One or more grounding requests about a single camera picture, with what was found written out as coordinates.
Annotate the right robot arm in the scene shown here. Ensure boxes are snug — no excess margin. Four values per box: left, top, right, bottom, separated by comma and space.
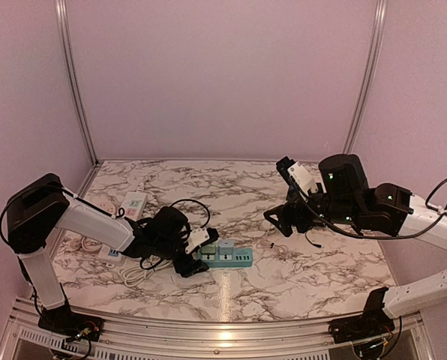
264, 154, 447, 336

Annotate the white multicolour power strip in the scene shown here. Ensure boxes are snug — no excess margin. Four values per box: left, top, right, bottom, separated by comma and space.
97, 191, 147, 268

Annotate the light blue usb charger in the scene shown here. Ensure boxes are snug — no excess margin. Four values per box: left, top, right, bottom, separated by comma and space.
218, 239, 235, 257

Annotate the front aluminium rail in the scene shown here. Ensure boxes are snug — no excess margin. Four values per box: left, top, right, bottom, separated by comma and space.
0, 295, 434, 360

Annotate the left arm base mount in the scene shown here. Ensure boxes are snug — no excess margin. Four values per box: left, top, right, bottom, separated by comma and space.
38, 312, 104, 341

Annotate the aluminium frame post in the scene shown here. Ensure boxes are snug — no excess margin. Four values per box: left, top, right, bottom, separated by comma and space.
343, 0, 389, 154
55, 0, 99, 167

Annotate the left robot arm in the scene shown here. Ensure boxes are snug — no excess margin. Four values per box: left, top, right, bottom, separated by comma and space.
0, 173, 218, 334

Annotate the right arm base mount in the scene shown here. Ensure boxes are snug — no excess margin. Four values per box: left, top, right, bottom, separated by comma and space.
328, 314, 395, 344

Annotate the green usb charger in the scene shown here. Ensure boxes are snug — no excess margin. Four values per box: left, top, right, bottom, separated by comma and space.
201, 243, 217, 259

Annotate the right aluminium frame post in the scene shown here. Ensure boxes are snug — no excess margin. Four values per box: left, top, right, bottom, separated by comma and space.
343, 0, 389, 154

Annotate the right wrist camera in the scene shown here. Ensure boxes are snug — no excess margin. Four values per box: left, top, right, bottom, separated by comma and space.
276, 157, 318, 196

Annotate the pink usb cable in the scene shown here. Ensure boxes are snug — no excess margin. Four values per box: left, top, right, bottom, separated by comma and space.
256, 239, 289, 260

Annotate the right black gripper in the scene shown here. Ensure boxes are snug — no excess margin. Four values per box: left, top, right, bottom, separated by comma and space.
265, 182, 362, 236

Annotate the teal power strip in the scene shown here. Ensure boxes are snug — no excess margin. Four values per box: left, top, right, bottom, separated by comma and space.
197, 248, 254, 269

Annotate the pink round socket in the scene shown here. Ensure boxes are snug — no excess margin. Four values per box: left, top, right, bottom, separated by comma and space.
97, 201, 117, 215

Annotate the left aluminium frame post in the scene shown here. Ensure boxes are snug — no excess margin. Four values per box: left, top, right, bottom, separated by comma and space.
55, 0, 99, 167

